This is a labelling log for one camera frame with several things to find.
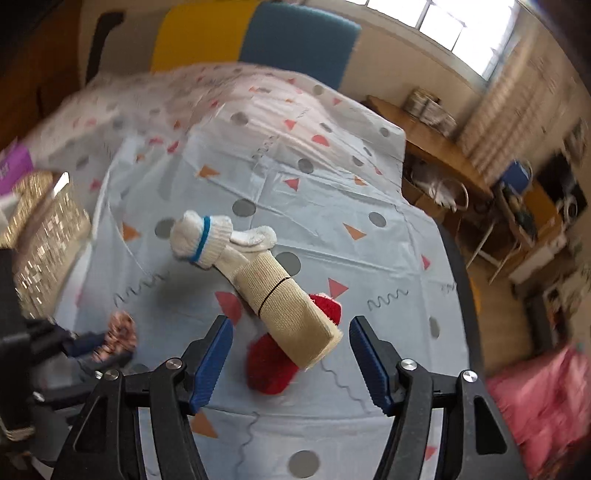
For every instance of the gold glitter box lid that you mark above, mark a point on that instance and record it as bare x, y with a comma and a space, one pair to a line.
45, 232

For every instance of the red knitted sock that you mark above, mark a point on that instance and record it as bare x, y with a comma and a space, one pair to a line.
268, 369

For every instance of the grey yellow blue headboard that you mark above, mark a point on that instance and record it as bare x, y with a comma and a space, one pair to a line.
273, 34

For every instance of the stack of books on desk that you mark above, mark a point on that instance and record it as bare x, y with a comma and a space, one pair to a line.
427, 108

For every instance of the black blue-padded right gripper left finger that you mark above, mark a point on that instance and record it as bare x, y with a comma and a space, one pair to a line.
104, 442

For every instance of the patterned light blue bedsheet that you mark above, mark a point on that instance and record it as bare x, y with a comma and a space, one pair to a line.
265, 148

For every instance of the window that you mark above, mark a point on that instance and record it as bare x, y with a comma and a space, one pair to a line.
467, 35

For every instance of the purple cardboard box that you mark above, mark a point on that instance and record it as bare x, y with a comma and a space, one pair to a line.
16, 163

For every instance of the beige ribbed sock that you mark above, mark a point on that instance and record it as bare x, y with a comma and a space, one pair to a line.
299, 327

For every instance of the wooden desk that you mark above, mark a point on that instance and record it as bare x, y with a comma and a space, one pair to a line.
430, 146

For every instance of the blue chair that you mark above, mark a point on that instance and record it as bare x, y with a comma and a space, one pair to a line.
518, 176

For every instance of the floral curtain right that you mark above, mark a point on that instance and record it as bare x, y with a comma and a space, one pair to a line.
528, 95

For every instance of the white sock with blue stripe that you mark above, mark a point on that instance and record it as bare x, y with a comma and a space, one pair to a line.
212, 242

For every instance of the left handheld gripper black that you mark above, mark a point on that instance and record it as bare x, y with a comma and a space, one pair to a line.
29, 410

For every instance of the pink blanket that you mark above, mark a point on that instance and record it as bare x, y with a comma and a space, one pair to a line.
546, 404

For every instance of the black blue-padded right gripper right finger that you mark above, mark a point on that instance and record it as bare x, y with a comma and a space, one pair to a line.
475, 441

